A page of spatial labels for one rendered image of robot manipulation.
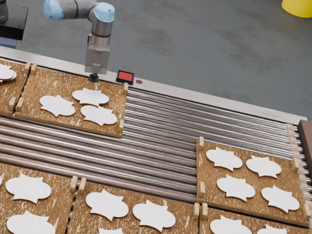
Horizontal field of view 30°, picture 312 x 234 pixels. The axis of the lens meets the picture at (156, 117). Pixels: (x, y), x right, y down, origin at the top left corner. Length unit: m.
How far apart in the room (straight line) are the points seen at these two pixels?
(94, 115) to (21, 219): 0.63
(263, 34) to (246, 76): 0.95
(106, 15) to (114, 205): 0.70
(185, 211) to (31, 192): 0.51
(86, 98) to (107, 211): 0.62
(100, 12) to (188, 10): 3.61
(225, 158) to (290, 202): 0.29
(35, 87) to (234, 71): 2.77
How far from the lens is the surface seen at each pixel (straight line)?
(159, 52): 4.82
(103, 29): 2.18
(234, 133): 2.46
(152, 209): 1.93
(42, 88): 2.38
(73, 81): 2.45
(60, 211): 1.87
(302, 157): 2.50
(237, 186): 2.15
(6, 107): 2.25
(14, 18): 2.86
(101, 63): 2.25
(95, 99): 2.35
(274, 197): 2.18
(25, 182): 1.93
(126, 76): 2.58
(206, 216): 1.96
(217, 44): 5.24
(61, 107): 2.28
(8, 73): 2.38
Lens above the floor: 2.26
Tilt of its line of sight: 34 degrees down
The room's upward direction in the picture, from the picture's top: 17 degrees clockwise
